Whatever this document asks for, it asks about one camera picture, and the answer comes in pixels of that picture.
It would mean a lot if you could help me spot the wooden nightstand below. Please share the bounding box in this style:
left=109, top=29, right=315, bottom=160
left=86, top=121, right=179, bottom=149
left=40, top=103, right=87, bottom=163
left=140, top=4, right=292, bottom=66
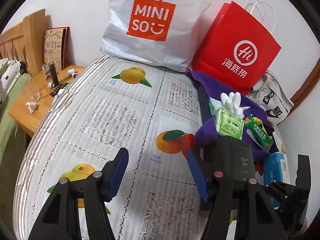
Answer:
left=7, top=64, right=86, bottom=138

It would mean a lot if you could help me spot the green snack packet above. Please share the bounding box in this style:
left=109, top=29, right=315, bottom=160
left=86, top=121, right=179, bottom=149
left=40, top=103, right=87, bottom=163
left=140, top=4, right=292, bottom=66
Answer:
left=244, top=115, right=274, bottom=152

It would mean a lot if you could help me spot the green bed sheet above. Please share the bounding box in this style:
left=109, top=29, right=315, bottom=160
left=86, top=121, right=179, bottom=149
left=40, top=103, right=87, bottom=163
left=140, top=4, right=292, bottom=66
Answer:
left=1, top=74, right=31, bottom=232

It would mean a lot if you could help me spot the grey Nike waist bag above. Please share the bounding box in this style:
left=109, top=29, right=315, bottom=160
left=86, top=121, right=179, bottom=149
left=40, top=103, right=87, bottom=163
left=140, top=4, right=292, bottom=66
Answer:
left=246, top=70, right=294, bottom=125

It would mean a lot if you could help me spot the green wet wipes pack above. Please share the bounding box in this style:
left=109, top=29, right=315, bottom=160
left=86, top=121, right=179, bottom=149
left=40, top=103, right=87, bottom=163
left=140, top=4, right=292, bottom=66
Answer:
left=214, top=107, right=244, bottom=140

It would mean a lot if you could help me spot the blue tissue pack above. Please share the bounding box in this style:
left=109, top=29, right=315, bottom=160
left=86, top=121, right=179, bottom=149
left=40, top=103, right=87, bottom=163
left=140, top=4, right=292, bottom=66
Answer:
left=263, top=152, right=291, bottom=185

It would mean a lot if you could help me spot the black cylindrical bottle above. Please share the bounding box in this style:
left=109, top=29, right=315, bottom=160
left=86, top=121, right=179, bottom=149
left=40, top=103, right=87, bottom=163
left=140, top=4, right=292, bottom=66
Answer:
left=48, top=61, right=60, bottom=87

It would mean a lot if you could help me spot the wooden headboard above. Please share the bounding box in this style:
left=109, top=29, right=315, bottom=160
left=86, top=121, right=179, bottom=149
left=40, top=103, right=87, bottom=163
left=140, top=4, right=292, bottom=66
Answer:
left=1, top=9, right=47, bottom=76

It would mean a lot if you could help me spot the red Haidilao paper bag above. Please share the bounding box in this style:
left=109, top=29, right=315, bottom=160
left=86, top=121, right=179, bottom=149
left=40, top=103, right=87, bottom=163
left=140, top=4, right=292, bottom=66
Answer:
left=191, top=2, right=281, bottom=95

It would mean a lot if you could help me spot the purple towel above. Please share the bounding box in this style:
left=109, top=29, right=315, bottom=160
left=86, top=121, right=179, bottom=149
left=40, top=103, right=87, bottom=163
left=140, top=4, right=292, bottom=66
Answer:
left=186, top=71, right=279, bottom=163

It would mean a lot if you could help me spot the brown patterned book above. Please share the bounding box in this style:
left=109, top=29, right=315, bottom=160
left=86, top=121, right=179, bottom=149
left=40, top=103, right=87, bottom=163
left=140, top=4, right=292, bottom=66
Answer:
left=43, top=27, right=69, bottom=70

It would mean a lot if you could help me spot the clear drinking glass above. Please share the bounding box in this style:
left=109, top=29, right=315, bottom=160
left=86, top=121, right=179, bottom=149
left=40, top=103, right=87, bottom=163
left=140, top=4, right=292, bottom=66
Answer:
left=23, top=77, right=41, bottom=103

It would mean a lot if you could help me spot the wooden door frame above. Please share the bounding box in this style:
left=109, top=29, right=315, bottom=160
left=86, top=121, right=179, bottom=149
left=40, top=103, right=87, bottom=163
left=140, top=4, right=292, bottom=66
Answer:
left=290, top=58, right=320, bottom=113

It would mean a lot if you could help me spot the small clear jar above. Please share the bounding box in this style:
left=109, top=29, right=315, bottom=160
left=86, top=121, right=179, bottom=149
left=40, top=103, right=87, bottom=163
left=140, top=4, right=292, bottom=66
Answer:
left=41, top=64, right=51, bottom=82

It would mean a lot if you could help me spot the white Miniso plastic bag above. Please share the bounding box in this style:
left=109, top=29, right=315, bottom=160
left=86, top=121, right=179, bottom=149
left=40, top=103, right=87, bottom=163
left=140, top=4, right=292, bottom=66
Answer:
left=101, top=0, right=213, bottom=72

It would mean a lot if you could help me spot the fruit print tablecloth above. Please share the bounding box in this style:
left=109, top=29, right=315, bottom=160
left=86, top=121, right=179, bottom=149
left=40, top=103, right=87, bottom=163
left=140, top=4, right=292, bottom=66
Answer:
left=13, top=54, right=206, bottom=239

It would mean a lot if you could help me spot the white plush toy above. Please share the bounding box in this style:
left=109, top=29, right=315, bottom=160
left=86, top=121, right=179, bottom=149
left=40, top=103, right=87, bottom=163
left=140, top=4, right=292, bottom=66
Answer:
left=0, top=58, right=22, bottom=106

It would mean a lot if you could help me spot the dark green gold box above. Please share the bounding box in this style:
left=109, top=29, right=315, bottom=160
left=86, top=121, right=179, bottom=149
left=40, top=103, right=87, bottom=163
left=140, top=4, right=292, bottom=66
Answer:
left=199, top=135, right=257, bottom=218

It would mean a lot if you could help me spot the crumpled white tissue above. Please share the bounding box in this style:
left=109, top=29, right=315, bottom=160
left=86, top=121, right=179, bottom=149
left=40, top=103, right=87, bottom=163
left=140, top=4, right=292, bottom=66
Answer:
left=25, top=102, right=38, bottom=114

